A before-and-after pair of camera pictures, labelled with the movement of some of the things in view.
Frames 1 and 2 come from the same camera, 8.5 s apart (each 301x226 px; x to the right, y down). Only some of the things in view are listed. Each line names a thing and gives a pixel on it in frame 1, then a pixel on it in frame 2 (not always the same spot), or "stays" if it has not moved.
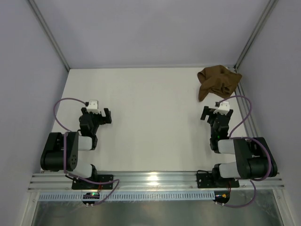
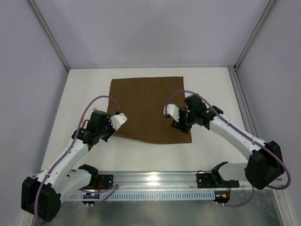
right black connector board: (222, 197) stays
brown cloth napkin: (217, 80) to (141, 100)
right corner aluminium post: (264, 17) stays
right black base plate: (208, 181) stays
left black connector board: (90, 195) stays
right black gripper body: (217, 116) to (180, 126)
